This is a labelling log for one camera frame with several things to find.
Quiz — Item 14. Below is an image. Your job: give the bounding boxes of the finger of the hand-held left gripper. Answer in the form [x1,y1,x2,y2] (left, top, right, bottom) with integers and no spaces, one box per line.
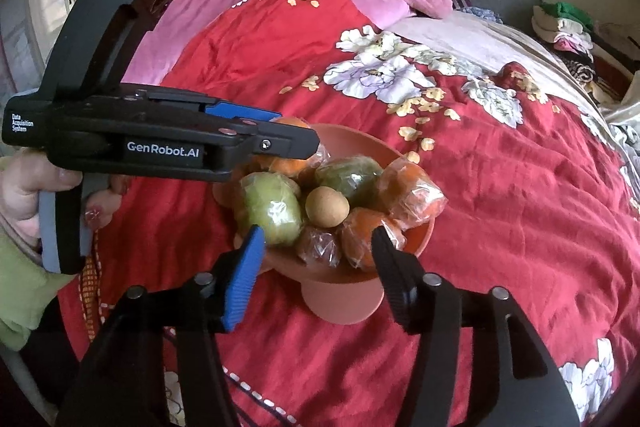
[120,83,282,122]
[220,121,322,160]

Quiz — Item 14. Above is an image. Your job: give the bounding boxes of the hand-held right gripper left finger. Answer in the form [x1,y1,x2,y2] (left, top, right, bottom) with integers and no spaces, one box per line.
[55,224,266,427]

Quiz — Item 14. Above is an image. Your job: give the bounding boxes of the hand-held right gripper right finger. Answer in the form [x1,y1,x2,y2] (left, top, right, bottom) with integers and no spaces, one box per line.
[371,226,583,427]

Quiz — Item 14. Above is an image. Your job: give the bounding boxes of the large plastic-wrapped orange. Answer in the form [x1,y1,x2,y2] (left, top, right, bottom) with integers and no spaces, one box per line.
[250,117,331,180]

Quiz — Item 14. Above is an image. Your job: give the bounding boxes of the pink plastic bowl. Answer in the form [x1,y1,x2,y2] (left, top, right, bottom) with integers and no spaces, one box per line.
[212,123,435,325]

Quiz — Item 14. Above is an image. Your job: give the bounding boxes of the plastic-wrapped green citrus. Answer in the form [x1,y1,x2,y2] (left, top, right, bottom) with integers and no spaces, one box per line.
[315,157,386,210]
[236,172,306,248]

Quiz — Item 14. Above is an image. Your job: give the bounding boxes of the brown kiwi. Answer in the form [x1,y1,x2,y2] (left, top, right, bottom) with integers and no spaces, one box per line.
[305,187,349,228]

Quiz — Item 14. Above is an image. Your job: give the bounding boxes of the small plastic-wrapped orange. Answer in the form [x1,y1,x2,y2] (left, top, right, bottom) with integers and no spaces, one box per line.
[295,227,343,265]

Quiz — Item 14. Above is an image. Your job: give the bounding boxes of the person's left forearm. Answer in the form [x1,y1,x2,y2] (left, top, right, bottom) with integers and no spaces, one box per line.
[0,222,76,353]

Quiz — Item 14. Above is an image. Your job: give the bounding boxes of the person's left hand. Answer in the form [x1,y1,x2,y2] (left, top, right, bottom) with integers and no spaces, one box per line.
[0,157,128,253]

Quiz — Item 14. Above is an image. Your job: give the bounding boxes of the pink quilt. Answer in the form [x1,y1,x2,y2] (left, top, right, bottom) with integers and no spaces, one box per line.
[135,0,416,88]

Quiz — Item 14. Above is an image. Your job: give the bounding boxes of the red floral quilt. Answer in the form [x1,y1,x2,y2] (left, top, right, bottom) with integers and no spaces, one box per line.
[57,0,640,427]

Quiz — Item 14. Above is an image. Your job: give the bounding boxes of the pale bed sheet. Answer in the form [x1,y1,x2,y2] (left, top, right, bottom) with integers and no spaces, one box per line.
[390,14,616,108]

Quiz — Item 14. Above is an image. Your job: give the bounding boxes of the blue patterned cloth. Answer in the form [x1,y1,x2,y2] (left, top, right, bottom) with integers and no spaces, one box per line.
[452,0,503,25]

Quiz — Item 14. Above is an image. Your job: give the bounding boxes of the pile of folded clothes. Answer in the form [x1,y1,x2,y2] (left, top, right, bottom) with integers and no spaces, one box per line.
[530,2,640,102]

